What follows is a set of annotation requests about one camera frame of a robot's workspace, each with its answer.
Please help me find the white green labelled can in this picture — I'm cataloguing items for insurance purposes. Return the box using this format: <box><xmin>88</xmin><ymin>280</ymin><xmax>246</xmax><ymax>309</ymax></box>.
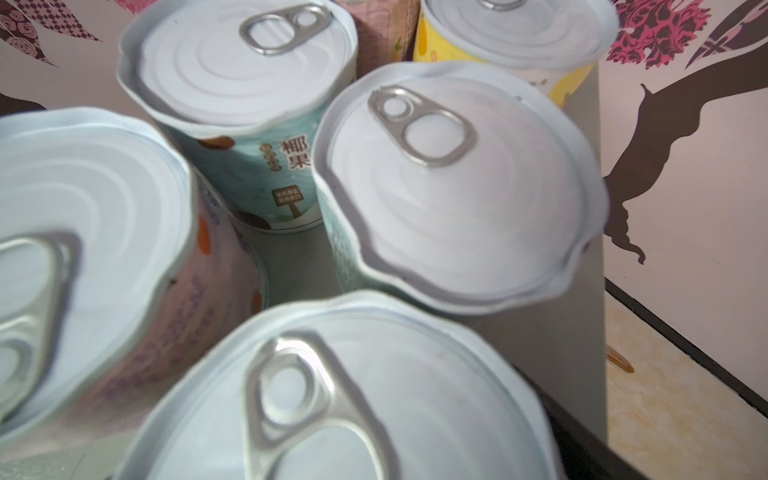
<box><xmin>117</xmin><ymin>1</ymin><xmax>359</xmax><ymax>233</ymax></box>

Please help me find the wooden knife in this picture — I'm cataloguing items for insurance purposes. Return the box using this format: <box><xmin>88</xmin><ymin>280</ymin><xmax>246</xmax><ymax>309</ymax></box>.
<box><xmin>606</xmin><ymin>345</ymin><xmax>635</xmax><ymax>374</ymax></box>

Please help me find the pale blue labelled can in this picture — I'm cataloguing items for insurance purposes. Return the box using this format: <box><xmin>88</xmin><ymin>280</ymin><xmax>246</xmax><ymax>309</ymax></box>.
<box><xmin>312</xmin><ymin>61</ymin><xmax>609</xmax><ymax>316</ymax></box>

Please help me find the yellow labelled can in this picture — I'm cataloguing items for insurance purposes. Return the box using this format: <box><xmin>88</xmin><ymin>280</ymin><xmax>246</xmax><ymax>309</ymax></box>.
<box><xmin>413</xmin><ymin>0</ymin><xmax>619</xmax><ymax>107</ymax></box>

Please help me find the pink labelled can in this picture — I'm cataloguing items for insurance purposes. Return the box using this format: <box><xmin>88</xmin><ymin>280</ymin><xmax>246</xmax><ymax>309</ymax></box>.
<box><xmin>1</xmin><ymin>107</ymin><xmax>268</xmax><ymax>461</ymax></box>
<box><xmin>337</xmin><ymin>0</ymin><xmax>420</xmax><ymax>78</ymax></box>

